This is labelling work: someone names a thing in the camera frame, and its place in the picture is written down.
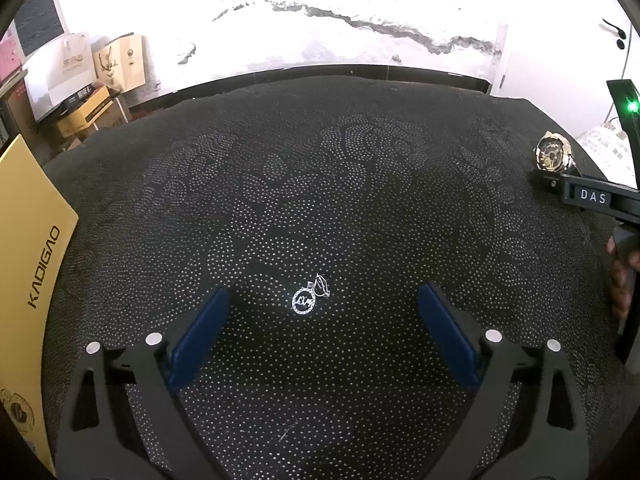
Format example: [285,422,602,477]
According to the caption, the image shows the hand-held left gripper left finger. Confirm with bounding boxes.
[53,286,231,480]

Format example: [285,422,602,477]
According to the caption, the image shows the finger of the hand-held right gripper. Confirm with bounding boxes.
[530,171,564,199]

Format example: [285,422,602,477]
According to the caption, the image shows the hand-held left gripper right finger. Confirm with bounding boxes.
[417,282,592,480]

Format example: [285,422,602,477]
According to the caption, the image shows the gold and black watch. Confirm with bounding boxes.
[533,130,576,176]

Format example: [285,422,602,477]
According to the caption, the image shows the silver pendant charm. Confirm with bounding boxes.
[291,273,332,317]

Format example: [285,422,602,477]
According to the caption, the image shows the yellow cardboard box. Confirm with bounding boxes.
[0,134,80,477]

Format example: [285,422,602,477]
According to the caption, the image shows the person's right hand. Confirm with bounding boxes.
[605,238,633,322]

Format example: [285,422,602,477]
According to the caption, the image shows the white printed sack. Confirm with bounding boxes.
[574,122,639,187]

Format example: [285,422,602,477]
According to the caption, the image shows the white door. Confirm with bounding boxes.
[487,0,640,133]

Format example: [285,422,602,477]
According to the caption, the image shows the black patterned mat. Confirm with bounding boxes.
[39,75,632,480]

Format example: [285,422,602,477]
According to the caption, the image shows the flat yellow box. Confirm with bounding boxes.
[55,97,115,140]

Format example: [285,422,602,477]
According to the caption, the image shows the flat black box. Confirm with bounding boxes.
[59,84,110,111]

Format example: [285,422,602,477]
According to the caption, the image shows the kraft paper bag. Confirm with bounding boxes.
[92,33,147,94]

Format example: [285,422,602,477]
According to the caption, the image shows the small brown cardboard box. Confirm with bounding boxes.
[0,74,37,147]

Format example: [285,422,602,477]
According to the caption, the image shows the white shopping bag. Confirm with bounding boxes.
[24,32,96,121]

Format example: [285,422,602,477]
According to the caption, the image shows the pink box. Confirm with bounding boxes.
[0,35,24,82]

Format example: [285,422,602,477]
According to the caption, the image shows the white framed board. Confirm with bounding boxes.
[12,0,69,61]

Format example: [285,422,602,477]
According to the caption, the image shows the black door handle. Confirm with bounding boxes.
[602,18,629,51]

